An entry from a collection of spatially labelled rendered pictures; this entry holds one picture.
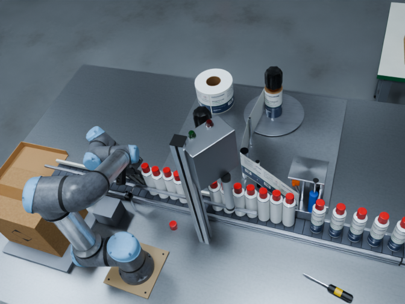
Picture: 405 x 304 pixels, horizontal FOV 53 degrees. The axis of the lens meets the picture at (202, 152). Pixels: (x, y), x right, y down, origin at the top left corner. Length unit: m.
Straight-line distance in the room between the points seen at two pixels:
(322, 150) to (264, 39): 2.30
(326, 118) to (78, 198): 1.33
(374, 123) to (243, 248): 0.95
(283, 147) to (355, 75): 1.86
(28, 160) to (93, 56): 2.21
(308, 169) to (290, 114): 0.59
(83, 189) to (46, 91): 2.98
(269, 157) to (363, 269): 0.64
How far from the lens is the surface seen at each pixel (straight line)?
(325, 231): 1.77
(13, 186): 1.91
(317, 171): 1.60
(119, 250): 1.61
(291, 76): 3.70
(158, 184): 1.80
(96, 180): 1.32
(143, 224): 1.91
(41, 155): 2.39
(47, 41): 4.91
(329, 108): 2.19
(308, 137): 2.05
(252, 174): 1.80
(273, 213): 1.69
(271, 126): 2.08
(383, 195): 1.97
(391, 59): 2.67
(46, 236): 1.81
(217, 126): 1.30
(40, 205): 1.34
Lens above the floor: 2.43
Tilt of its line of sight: 50 degrees down
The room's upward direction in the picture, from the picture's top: 12 degrees counter-clockwise
